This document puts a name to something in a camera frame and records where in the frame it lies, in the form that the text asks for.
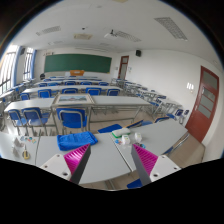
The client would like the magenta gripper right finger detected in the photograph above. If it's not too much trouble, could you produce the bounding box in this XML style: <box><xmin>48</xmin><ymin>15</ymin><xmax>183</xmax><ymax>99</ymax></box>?
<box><xmin>130</xmin><ymin>143</ymin><xmax>182</xmax><ymax>186</ymax></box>

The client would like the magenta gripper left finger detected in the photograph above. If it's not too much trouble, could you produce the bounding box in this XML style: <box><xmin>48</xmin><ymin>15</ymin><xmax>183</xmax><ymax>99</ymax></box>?
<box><xmin>39</xmin><ymin>143</ymin><xmax>92</xmax><ymax>185</ymax></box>

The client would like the blue folded towel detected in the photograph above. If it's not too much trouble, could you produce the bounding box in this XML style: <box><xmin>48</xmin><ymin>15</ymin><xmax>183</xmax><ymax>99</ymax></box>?
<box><xmin>57</xmin><ymin>131</ymin><xmax>98</xmax><ymax>151</ymax></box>

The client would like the white plastic cup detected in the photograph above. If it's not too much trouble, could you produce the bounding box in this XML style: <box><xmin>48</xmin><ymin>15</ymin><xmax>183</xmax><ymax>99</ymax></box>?
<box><xmin>134</xmin><ymin>132</ymin><xmax>142</xmax><ymax>143</ymax></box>

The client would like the white small container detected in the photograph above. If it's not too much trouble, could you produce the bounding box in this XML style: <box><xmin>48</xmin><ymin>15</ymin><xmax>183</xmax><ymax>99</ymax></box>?
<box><xmin>122</xmin><ymin>135</ymin><xmax>130</xmax><ymax>145</ymax></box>

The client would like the green white box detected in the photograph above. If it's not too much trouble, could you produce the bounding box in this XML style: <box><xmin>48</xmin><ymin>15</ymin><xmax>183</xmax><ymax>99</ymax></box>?
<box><xmin>112</xmin><ymin>128</ymin><xmax>130</xmax><ymax>138</ymax></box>

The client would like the blue chair front centre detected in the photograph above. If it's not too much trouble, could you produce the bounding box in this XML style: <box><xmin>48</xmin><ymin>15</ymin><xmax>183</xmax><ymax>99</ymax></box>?
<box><xmin>56</xmin><ymin>108</ymin><xmax>87</xmax><ymax>134</ymax></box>

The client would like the blue chair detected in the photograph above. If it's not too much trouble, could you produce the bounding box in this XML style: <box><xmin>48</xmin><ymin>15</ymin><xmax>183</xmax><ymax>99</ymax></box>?
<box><xmin>8</xmin><ymin>109</ymin><xmax>27</xmax><ymax>127</ymax></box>
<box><xmin>22</xmin><ymin>107</ymin><xmax>50</xmax><ymax>127</ymax></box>
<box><xmin>56</xmin><ymin>108</ymin><xmax>87</xmax><ymax>134</ymax></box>

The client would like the blue chair seat centre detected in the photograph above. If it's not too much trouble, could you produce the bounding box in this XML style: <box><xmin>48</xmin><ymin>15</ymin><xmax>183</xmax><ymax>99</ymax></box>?
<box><xmin>98</xmin><ymin>124</ymin><xmax>122</xmax><ymax>133</ymax></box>

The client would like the yellow tape measure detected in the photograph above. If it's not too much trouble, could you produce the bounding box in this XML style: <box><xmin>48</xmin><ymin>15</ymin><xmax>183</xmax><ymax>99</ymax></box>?
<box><xmin>22</xmin><ymin>150</ymin><xmax>30</xmax><ymax>160</ymax></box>

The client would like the small colourful items pile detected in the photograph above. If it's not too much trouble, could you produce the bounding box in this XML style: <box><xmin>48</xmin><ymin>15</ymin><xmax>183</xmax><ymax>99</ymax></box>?
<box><xmin>20</xmin><ymin>136</ymin><xmax>37</xmax><ymax>144</ymax></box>

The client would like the grey desk second row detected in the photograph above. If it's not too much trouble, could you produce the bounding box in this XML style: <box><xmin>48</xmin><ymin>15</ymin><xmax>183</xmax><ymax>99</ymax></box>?
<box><xmin>52</xmin><ymin>96</ymin><xmax>150</xmax><ymax>125</ymax></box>

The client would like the framed landscape picture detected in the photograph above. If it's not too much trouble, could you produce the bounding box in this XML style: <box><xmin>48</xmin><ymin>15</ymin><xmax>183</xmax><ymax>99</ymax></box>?
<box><xmin>55</xmin><ymin>94</ymin><xmax>94</xmax><ymax>105</ymax></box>

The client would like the blue chair front left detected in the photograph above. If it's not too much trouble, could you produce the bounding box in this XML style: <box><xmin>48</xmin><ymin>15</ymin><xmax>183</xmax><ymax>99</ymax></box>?
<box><xmin>22</xmin><ymin>107</ymin><xmax>50</xmax><ymax>127</ymax></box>

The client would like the red-brown near door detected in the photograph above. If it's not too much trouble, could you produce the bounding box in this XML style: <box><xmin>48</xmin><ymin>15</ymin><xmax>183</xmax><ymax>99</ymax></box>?
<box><xmin>186</xmin><ymin>67</ymin><xmax>219</xmax><ymax>142</ymax></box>

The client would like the red-brown door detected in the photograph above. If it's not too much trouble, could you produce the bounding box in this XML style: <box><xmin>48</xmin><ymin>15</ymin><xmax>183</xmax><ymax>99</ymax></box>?
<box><xmin>118</xmin><ymin>56</ymin><xmax>129</xmax><ymax>80</ymax></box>
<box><xmin>186</xmin><ymin>67</ymin><xmax>219</xmax><ymax>142</ymax></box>

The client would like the blue chair far left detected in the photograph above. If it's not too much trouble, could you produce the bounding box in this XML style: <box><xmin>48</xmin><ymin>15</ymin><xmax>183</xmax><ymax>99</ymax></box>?
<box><xmin>8</xmin><ymin>109</ymin><xmax>27</xmax><ymax>127</ymax></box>

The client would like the orange lectern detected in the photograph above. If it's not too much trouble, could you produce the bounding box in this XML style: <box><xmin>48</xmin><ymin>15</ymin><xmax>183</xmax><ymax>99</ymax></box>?
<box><xmin>70</xmin><ymin>70</ymin><xmax>85</xmax><ymax>76</ymax></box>

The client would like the green chalkboard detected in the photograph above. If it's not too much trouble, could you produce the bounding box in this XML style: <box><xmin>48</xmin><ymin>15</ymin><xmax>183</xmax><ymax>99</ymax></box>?
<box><xmin>44</xmin><ymin>54</ymin><xmax>112</xmax><ymax>73</ymax></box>

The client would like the red-brown far door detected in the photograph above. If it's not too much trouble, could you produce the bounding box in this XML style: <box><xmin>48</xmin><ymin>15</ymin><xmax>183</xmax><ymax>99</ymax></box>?
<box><xmin>118</xmin><ymin>56</ymin><xmax>129</xmax><ymax>80</ymax></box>

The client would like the left window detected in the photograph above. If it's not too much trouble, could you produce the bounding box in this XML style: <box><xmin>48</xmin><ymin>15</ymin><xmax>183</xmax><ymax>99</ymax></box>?
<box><xmin>0</xmin><ymin>45</ymin><xmax>19</xmax><ymax>95</ymax></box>

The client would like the ceiling projector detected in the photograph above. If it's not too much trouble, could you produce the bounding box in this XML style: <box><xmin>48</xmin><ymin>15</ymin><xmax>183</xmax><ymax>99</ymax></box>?
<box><xmin>104</xmin><ymin>30</ymin><xmax>117</xmax><ymax>40</ymax></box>

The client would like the black wall speaker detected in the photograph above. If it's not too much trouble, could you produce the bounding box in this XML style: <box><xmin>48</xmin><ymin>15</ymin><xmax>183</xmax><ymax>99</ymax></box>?
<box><xmin>136</xmin><ymin>50</ymin><xmax>141</xmax><ymax>57</ymax></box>

